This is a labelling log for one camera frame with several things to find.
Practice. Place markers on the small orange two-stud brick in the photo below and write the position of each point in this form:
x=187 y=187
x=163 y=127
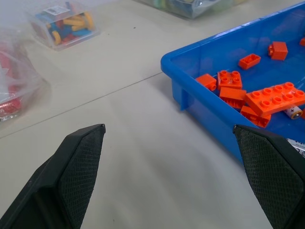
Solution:
x=206 y=80

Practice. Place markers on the orange brick lying upside down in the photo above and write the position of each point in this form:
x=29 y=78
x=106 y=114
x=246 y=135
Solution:
x=249 y=61

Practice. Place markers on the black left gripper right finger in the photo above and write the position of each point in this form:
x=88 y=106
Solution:
x=274 y=176

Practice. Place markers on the clear bag with red contents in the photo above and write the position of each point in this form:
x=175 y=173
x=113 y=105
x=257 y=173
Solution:
x=16 y=78

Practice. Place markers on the clear box of colourful bricks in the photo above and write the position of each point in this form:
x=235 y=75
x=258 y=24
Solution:
x=64 y=26

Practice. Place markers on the blue plastic bin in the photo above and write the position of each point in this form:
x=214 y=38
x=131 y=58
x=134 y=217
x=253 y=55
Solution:
x=214 y=55

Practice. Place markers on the white battery with gold cap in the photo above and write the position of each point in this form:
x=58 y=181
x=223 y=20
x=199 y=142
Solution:
x=293 y=112

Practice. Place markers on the orange brick showing hollow underside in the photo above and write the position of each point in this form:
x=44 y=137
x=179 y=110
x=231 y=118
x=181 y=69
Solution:
x=232 y=96

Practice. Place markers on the clear container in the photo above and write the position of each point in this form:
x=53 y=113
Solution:
x=190 y=6

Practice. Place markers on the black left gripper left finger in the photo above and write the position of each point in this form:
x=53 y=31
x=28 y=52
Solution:
x=71 y=176

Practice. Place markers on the long orange eight-stud brick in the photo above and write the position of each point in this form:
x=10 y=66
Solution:
x=276 y=97

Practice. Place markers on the orange cube brick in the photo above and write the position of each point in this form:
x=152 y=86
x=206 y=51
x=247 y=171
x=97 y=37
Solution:
x=278 y=50

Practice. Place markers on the orange brick under long brick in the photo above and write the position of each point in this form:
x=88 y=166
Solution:
x=256 y=117

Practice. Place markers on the orange four-stud square brick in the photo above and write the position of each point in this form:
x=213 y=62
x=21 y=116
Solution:
x=229 y=79

